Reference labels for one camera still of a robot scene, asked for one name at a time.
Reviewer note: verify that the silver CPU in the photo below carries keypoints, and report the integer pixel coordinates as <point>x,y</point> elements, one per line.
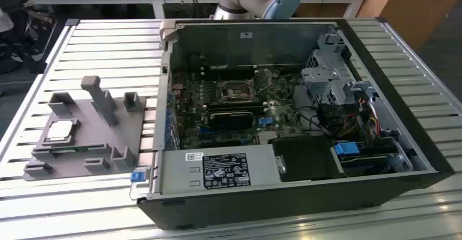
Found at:
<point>62,130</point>

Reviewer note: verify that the black RAM slot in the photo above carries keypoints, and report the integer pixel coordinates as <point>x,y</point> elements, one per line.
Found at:
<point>234,105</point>
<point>234,109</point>

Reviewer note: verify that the CPU socket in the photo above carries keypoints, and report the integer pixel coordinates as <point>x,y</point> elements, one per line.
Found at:
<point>237,91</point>

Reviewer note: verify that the black graphics card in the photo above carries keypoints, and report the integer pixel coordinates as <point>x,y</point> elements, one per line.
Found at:
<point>232,121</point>

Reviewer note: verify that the silver chipset heatsink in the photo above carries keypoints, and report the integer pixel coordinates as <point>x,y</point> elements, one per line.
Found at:
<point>269,138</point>

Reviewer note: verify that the thin metal locking lever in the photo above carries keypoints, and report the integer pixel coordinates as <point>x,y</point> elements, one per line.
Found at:
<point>218,71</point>

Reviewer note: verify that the green motherboard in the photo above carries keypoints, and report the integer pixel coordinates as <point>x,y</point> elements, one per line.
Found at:
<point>285,115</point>

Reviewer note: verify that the silver metal drive cage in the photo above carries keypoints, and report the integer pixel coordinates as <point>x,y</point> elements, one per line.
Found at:
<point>321,83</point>

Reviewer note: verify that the silver power supply, black label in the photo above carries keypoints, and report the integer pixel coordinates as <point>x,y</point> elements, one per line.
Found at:
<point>173,169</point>

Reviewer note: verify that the black plastic shroud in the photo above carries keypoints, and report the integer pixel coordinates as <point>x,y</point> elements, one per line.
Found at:
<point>307,159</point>

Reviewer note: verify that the white case sticker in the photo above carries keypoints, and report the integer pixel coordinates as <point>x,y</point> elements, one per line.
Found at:
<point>246,35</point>

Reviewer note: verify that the blue disk carrier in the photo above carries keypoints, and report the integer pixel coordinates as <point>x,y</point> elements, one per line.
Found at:
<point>347,148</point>

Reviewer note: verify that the blue case latch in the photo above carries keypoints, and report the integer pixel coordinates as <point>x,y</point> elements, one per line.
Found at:
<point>138,176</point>

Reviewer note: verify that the black open PC case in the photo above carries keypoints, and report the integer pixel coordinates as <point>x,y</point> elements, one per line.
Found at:
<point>253,213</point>

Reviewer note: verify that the grey plastic parts rack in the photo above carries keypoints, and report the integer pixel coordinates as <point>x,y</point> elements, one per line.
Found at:
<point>90,132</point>

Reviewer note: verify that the green RAM stick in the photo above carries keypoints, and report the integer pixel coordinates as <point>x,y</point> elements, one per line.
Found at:
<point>81,149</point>

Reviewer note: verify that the wooden cabinet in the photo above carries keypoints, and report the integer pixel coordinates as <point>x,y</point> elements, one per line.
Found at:
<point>416,7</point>

